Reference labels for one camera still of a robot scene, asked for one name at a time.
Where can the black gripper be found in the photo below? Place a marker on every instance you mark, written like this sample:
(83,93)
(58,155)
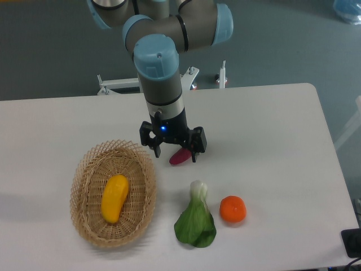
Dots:
(174,131)

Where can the woven wicker basket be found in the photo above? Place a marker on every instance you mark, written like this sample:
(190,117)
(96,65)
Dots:
(97,166)

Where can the yellow mango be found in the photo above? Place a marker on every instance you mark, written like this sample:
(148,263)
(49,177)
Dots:
(113,198)

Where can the orange tangerine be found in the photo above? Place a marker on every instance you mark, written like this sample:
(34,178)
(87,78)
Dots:
(232,209)

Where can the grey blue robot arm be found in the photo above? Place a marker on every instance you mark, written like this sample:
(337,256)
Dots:
(154,39)

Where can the black device at edge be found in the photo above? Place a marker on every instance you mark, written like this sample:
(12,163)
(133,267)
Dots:
(351,240)

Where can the blue plastic bag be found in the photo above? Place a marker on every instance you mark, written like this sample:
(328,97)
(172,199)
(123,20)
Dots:
(348,10)

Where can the purple sweet potato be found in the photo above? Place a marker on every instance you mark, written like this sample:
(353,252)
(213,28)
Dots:
(180,156)

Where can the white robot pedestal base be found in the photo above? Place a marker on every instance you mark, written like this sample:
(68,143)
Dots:
(132,85)

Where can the green bok choy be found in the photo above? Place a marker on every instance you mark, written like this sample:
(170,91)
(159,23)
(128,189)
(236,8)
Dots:
(195,226)

